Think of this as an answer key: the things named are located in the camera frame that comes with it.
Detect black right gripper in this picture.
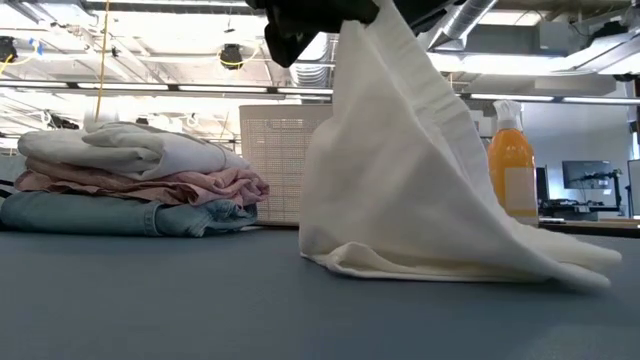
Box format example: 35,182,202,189
244,0,464,69

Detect pink garment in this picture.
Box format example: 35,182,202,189
13,158,271,207

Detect small white cloth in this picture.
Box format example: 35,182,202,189
298,0,624,294

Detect white garment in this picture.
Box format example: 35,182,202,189
17,121,251,182

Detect light blue denim jeans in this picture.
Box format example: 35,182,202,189
0,191,260,238

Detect white perforated laundry bin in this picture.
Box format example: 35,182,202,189
238,103,335,227

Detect long ceiling light bar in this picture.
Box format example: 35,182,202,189
0,79,640,105

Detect orange spray bottle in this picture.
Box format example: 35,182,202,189
487,99,541,229

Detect wide ribbed silver duct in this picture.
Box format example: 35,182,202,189
289,33,335,89

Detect black ceiling cable reel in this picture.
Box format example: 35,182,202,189
219,43,245,70

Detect silver ventilation duct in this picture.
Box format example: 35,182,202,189
427,0,499,51

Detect yellow hanging cable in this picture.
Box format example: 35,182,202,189
93,0,112,122

